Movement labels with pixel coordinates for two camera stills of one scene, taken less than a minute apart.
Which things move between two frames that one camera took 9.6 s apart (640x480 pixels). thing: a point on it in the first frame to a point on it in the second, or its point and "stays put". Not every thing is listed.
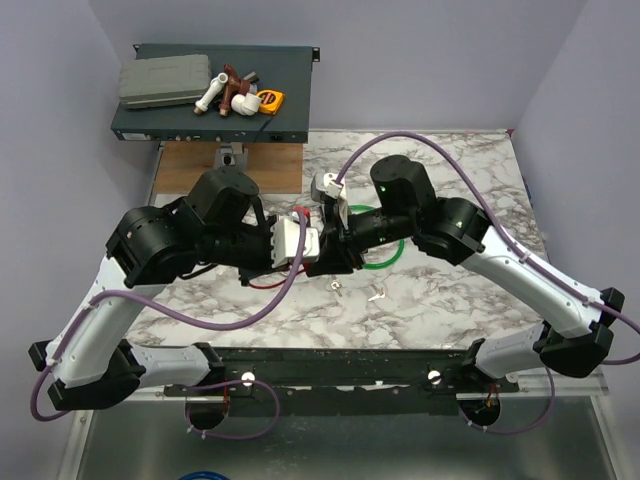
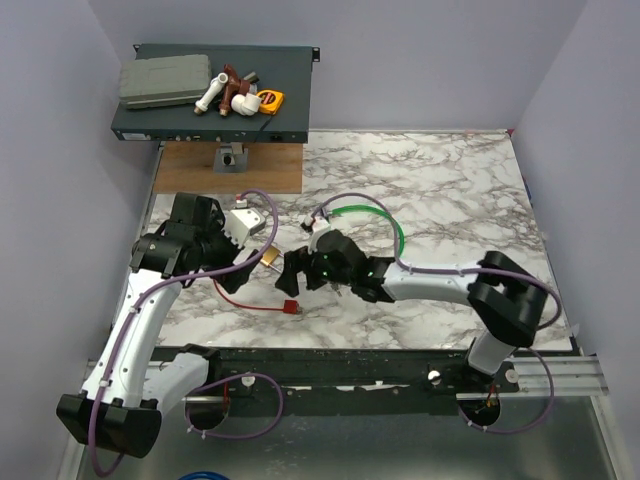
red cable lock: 285,236 to 290,306
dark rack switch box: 282,68 stays put
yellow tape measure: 270,101 stays put
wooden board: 276,168 stays put
